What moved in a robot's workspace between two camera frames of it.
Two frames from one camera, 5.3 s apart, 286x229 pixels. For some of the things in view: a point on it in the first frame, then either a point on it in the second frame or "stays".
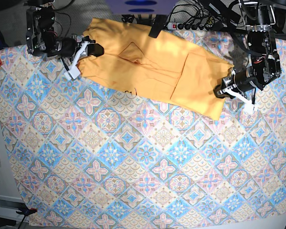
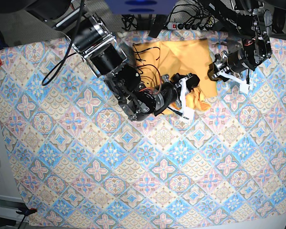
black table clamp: (158, 25) stays
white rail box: (11, 207) stays
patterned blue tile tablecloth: (83, 154) stays
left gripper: (68, 46) -> (168, 92)
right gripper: (240, 81) -> (233, 62)
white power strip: (181, 26) stays
